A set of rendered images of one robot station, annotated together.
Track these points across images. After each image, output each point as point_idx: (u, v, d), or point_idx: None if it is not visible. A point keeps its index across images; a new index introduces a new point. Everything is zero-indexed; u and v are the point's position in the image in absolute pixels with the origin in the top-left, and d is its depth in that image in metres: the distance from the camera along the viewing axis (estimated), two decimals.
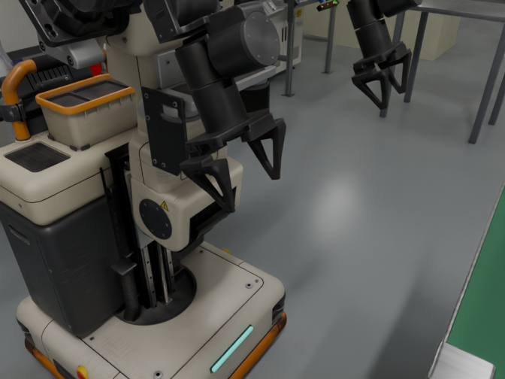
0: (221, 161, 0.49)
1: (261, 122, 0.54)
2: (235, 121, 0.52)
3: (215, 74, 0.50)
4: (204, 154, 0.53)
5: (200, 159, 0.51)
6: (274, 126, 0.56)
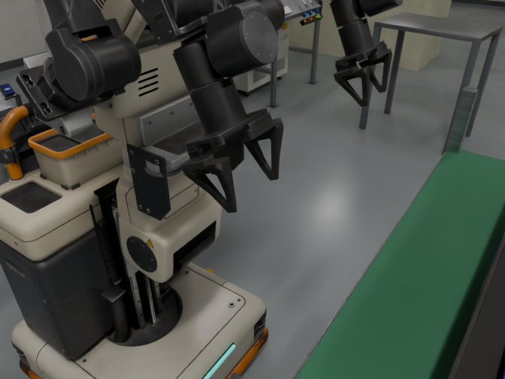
0: (224, 159, 0.49)
1: (261, 122, 0.54)
2: (235, 120, 0.52)
3: (213, 74, 0.50)
4: (204, 154, 0.53)
5: (201, 159, 0.51)
6: (273, 125, 0.56)
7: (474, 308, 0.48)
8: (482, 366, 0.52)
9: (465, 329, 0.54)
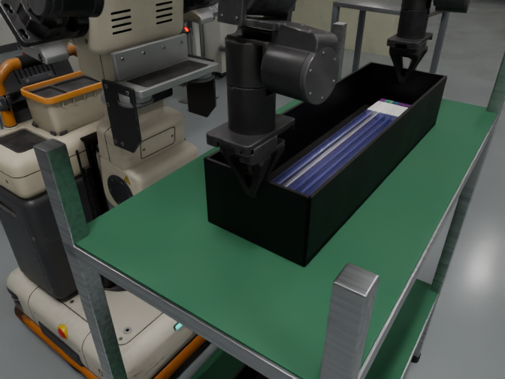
0: (267, 157, 0.51)
1: (265, 147, 0.50)
2: (265, 130, 0.50)
3: (259, 80, 0.47)
4: None
5: None
6: (275, 150, 0.52)
7: None
8: None
9: None
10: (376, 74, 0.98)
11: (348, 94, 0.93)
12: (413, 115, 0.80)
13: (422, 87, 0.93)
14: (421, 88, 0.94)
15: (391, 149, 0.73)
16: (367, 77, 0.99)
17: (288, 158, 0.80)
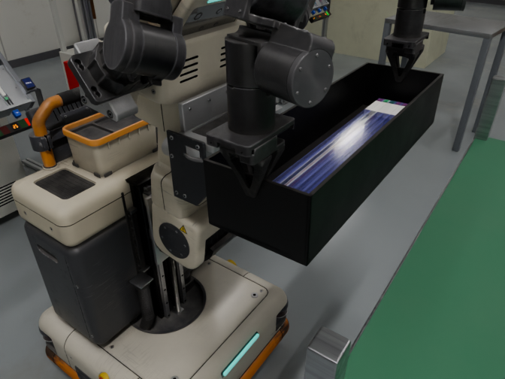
0: (267, 157, 0.51)
1: (266, 147, 0.50)
2: (265, 130, 0.50)
3: (255, 80, 0.46)
4: None
5: None
6: (275, 150, 0.52)
7: None
8: None
9: None
10: (373, 74, 0.99)
11: (346, 95, 0.93)
12: (411, 113, 0.80)
13: (419, 86, 0.94)
14: (418, 86, 0.94)
15: (391, 147, 0.73)
16: (364, 77, 0.99)
17: (288, 159, 0.80)
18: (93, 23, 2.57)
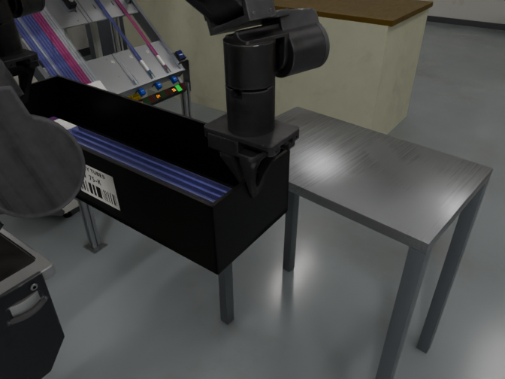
0: None
1: None
2: None
3: (274, 72, 0.49)
4: (242, 146, 0.52)
5: None
6: None
7: (145, 180, 0.56)
8: None
9: (135, 214, 0.62)
10: None
11: None
12: (113, 107, 0.82)
13: (45, 96, 0.89)
14: (44, 98, 0.89)
15: (156, 131, 0.79)
16: None
17: (110, 207, 0.67)
18: None
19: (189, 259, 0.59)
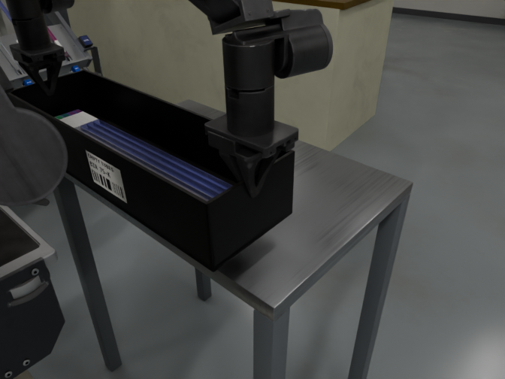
0: None
1: None
2: None
3: (274, 73, 0.49)
4: (241, 145, 0.52)
5: None
6: None
7: (148, 174, 0.57)
8: None
9: (140, 207, 0.63)
10: None
11: None
12: (132, 103, 0.85)
13: (71, 89, 0.92)
14: (71, 91, 0.92)
15: (171, 128, 0.80)
16: (16, 107, 0.84)
17: (119, 198, 0.69)
18: None
19: (188, 254, 0.59)
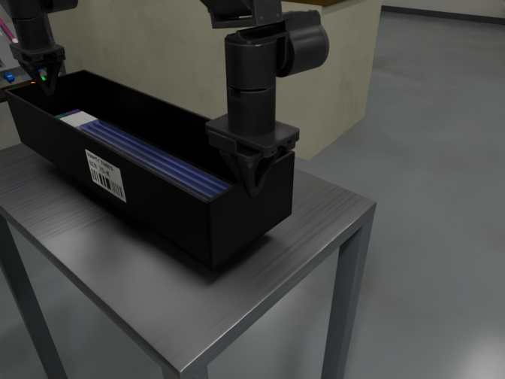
0: None
1: None
2: None
3: (275, 72, 0.49)
4: (242, 145, 0.53)
5: None
6: None
7: (148, 173, 0.57)
8: None
9: (139, 207, 0.63)
10: None
11: (40, 126, 0.79)
12: (132, 103, 0.85)
13: (71, 89, 0.92)
14: (70, 91, 0.92)
15: (171, 128, 0.80)
16: (15, 106, 0.84)
17: (118, 198, 0.69)
18: None
19: (187, 254, 0.59)
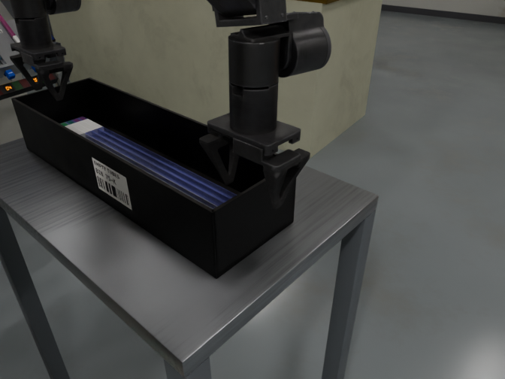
0: (304, 150, 0.53)
1: None
2: None
3: (277, 71, 0.49)
4: None
5: (291, 154, 0.50)
6: None
7: (154, 182, 0.59)
8: None
9: (145, 214, 0.65)
10: None
11: (46, 134, 0.80)
12: (137, 111, 0.86)
13: (77, 97, 0.94)
14: (76, 98, 0.94)
15: (175, 136, 0.82)
16: (22, 113, 0.85)
17: (124, 205, 0.70)
18: None
19: (192, 261, 0.61)
